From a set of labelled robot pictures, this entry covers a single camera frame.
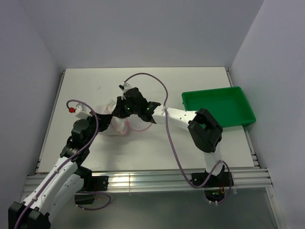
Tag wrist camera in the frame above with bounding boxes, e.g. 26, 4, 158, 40
67, 103, 92, 119
119, 82, 133, 93

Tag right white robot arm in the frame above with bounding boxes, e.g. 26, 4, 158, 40
112, 85, 224, 186

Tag mesh laundry bag pink trim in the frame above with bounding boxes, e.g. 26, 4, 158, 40
98, 117, 152, 136

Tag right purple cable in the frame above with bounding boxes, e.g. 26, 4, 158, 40
123, 73, 234, 206

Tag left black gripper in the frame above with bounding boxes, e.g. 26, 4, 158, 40
85, 111, 112, 147

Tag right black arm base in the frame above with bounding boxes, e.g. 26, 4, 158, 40
191, 171, 234, 205

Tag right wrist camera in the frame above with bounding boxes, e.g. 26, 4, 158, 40
119, 82, 133, 93

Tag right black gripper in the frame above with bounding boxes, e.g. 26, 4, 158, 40
112, 96, 140, 119

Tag green plastic tray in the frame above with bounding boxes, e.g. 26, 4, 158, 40
182, 86, 256, 128

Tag aluminium frame rail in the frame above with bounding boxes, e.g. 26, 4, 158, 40
23, 168, 274, 194

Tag purple cable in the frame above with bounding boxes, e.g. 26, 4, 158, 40
123, 73, 234, 206
13, 99, 112, 229

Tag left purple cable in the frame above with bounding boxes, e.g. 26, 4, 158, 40
13, 99, 112, 229

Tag white cloth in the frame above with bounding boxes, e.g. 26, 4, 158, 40
96, 99, 131, 134

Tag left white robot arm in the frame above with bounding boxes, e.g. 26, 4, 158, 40
8, 113, 112, 229

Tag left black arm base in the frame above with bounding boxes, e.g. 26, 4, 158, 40
74, 176, 111, 206

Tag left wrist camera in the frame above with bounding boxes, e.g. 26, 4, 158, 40
67, 103, 92, 119

